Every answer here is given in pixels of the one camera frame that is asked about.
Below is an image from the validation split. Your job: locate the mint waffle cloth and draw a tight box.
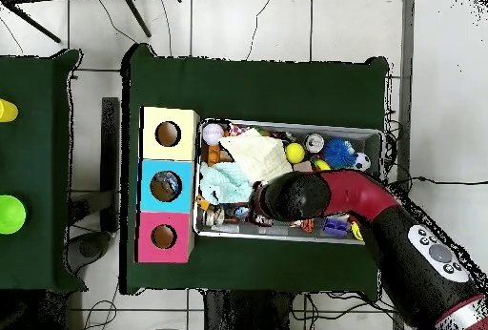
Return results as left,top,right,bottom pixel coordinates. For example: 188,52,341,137
199,161,254,205

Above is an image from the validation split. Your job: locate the cream waffle cloth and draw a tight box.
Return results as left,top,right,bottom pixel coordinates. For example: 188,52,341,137
218,128,294,185

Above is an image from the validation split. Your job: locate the wooden three-hole box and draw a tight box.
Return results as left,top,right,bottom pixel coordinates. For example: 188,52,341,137
133,106,201,264

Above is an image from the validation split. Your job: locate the shallow clear mesh bin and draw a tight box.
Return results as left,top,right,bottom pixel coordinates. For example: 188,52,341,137
192,117,385,245

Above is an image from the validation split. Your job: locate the yellow tennis ball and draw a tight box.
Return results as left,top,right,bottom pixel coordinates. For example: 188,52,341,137
284,142,307,165

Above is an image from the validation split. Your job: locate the white baseball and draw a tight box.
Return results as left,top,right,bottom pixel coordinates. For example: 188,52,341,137
202,122,225,146

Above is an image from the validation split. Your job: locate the silver-top soda can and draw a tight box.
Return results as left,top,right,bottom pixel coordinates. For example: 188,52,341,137
303,133,326,154

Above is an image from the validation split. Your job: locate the blue spiky googly-eyed ball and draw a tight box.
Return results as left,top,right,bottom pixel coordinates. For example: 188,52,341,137
322,137,357,170

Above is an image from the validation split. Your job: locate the dark green tablecloth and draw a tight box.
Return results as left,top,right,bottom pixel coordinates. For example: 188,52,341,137
0,48,89,295
119,42,391,296

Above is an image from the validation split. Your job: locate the black-and-white soccer ball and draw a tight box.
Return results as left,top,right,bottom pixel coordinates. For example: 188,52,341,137
352,152,372,173

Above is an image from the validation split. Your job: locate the black floor stand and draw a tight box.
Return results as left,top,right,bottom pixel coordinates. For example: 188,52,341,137
68,96,122,234

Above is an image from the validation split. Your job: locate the grey round floor base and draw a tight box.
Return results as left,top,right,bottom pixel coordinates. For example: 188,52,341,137
66,230,113,276

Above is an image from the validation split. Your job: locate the grey floor strip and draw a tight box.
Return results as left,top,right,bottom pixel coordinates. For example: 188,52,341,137
392,0,417,182

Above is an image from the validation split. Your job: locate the black folding stand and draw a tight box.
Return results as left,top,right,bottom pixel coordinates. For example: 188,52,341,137
0,0,153,45

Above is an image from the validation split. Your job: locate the bright green ball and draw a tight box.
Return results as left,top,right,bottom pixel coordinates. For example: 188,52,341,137
0,194,28,236

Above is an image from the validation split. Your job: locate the yellow plastic cup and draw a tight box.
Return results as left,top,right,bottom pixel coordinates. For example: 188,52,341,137
0,97,19,123

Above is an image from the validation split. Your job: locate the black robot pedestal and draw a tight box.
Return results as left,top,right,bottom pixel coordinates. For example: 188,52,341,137
203,290,295,330

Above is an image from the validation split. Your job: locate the black power cable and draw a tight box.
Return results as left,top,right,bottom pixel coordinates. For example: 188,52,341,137
388,175,488,194

